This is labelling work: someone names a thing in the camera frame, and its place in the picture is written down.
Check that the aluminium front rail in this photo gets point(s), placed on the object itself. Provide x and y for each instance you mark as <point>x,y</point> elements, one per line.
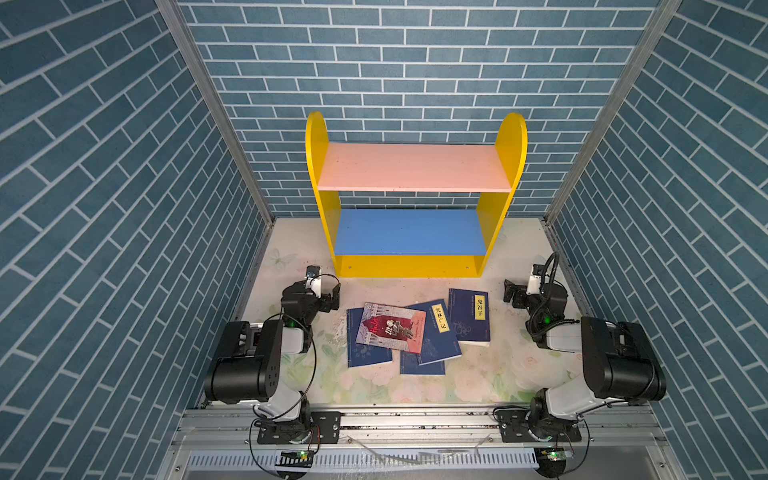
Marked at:
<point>449,426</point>

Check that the navy book right side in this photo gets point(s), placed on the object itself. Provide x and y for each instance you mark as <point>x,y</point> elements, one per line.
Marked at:
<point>469,313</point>

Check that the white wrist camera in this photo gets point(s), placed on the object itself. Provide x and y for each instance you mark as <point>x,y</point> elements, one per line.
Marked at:
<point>313,277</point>
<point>536,279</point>

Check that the right green circuit board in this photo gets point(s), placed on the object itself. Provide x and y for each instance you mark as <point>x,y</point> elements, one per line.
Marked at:
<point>551,462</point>

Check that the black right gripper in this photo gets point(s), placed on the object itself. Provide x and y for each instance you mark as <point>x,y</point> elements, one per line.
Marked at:
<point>519,293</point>

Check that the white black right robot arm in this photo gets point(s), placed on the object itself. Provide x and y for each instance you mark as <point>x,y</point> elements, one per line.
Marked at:
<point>618,362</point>

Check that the red illustrated cover book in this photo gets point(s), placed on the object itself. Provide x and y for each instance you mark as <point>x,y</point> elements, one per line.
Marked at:
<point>391,327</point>

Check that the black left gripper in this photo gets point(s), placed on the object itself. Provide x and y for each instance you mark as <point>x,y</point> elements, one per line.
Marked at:
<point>327,300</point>

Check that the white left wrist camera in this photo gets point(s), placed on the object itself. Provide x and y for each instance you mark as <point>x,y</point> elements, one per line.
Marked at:
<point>313,277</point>

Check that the white slotted cable duct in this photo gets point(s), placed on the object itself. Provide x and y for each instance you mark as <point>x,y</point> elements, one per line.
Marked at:
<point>360,461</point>

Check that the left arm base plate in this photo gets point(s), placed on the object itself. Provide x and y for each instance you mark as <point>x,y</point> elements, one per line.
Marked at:
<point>300,427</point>

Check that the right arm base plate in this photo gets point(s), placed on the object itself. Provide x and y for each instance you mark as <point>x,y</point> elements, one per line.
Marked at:
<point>519,425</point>

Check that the floral table mat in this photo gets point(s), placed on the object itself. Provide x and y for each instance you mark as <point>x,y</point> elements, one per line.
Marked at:
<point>511,369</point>

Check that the green circuit board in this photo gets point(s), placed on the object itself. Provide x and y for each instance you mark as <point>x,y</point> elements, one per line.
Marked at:
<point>551,462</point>
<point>295,459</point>

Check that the navy book bottom centre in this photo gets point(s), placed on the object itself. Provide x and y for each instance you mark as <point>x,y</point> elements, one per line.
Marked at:
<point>409,366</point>

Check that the yellow pink blue bookshelf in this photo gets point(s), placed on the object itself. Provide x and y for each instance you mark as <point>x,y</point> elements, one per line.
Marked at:
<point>414,243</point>

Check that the navy book far left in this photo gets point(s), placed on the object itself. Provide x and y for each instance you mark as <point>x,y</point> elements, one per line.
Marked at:
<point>358,354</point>

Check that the navy book yellow label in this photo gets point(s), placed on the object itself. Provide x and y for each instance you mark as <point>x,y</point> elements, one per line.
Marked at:
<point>440,342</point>

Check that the left green circuit board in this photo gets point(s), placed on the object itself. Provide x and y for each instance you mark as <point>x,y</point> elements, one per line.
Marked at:
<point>295,459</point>

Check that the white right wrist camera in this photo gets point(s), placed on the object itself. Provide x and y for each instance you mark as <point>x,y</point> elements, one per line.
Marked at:
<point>536,279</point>

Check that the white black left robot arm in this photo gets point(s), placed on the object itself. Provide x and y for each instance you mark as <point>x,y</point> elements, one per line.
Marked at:
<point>246,365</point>

